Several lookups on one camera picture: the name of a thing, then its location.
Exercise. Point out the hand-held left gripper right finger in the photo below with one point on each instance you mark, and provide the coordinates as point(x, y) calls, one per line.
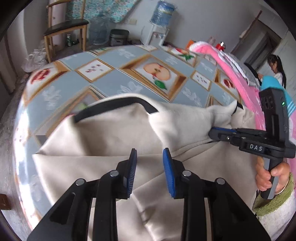
point(168, 173)

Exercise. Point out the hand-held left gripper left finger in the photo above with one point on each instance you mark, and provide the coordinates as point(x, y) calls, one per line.
point(131, 172)

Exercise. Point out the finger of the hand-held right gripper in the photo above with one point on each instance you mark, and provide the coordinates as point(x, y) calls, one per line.
point(247, 131)
point(217, 136)

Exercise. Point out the beige zip jacket black trim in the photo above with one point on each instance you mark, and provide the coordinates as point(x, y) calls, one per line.
point(104, 139)

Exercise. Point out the person's right forearm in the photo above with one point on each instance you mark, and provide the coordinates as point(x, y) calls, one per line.
point(272, 205)

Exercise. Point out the person's right hand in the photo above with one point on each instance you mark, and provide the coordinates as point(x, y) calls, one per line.
point(283, 173)

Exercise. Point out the pink floral blanket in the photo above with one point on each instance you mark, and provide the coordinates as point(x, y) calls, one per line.
point(251, 104)

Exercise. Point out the grey towel white fringe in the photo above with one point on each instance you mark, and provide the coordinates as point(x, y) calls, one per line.
point(235, 62)

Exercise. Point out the small red object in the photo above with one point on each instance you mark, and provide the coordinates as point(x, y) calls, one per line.
point(221, 44)

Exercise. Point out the blue fruit patterned tablecloth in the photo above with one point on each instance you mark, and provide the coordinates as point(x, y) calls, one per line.
point(115, 78)

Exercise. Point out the orange object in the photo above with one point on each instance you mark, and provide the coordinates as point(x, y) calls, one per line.
point(190, 43)

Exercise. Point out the white water dispenser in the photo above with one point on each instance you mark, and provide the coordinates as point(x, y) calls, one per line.
point(157, 34)

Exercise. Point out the blue water dispenser bottle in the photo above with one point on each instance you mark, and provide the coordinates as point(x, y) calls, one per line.
point(161, 14)

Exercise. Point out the clear empty water bottle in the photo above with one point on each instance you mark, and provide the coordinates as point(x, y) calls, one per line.
point(98, 32)

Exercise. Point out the green drink can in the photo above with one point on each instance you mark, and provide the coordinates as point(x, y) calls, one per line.
point(69, 40)

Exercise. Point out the white plastic bag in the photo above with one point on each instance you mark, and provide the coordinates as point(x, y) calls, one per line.
point(34, 60)

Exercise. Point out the wooden chair dark seat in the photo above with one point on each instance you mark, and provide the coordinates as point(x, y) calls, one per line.
point(67, 25)

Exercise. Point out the teal floral hanging cloth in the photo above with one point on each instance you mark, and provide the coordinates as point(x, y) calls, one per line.
point(104, 9)

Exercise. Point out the wooden door frame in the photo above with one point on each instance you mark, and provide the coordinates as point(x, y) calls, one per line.
point(270, 32)

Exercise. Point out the white wall socket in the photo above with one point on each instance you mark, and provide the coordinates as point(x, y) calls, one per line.
point(131, 21)

